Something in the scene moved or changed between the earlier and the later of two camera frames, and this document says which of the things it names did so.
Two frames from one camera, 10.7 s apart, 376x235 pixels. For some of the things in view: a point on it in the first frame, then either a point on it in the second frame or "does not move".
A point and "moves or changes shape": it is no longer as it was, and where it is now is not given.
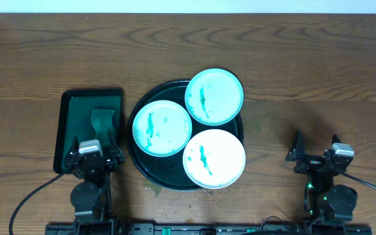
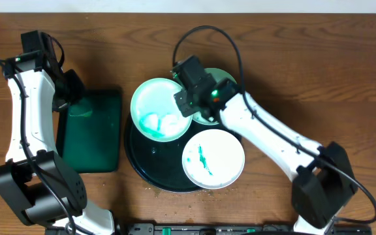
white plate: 162,128 moves or changes shape
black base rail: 208,229 does not move
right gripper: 297,152 -> 183,107
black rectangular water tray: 87,115 does not move
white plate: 214,158 does not move
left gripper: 95,160 -> 69,90
